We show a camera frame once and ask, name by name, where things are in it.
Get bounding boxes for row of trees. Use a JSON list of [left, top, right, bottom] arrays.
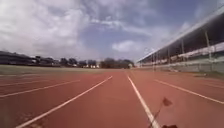
[[59, 57, 136, 70]]

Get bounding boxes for red running track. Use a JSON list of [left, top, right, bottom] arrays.
[[0, 69, 224, 128]]

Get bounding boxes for grass field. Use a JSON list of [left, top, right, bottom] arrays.
[[0, 64, 129, 76]]

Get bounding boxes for long roofed grandstand building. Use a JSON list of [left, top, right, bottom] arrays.
[[134, 4, 224, 75]]

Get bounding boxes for low dark building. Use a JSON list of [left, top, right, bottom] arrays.
[[0, 50, 62, 67]]

